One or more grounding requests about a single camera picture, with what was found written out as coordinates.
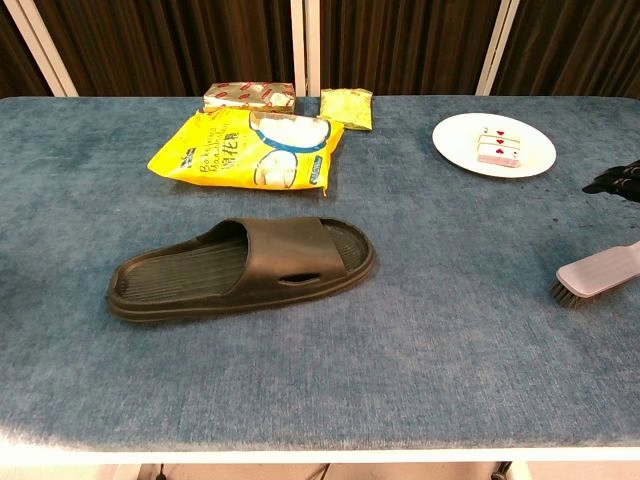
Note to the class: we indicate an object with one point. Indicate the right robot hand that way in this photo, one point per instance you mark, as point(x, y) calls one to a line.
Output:
point(617, 180)

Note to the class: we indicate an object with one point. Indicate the dark brown rubber slipper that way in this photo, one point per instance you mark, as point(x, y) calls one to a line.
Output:
point(215, 280)

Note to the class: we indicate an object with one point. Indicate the playing cards stack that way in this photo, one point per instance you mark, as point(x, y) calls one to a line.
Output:
point(500, 147)

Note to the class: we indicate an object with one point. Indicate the dark pleated curtain panel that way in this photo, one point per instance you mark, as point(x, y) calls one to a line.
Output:
point(580, 45)
point(405, 45)
point(12, 60)
point(170, 45)

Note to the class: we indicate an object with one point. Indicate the white round plate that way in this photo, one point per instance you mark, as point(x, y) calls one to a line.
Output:
point(460, 140)

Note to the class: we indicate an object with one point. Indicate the blue felt table cloth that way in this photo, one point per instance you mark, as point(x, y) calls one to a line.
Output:
point(450, 310)

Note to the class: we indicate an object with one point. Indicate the pale green snack packet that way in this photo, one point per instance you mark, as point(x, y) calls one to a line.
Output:
point(347, 107)

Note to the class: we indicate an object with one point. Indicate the silver red-print packet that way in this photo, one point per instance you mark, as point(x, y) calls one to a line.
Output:
point(250, 96)

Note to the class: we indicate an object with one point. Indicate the yellow marshmallow bag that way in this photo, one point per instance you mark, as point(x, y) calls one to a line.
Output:
point(220, 155)

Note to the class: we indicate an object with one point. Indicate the white frame post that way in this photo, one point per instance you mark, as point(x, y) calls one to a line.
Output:
point(305, 45)
point(497, 47)
point(42, 47)

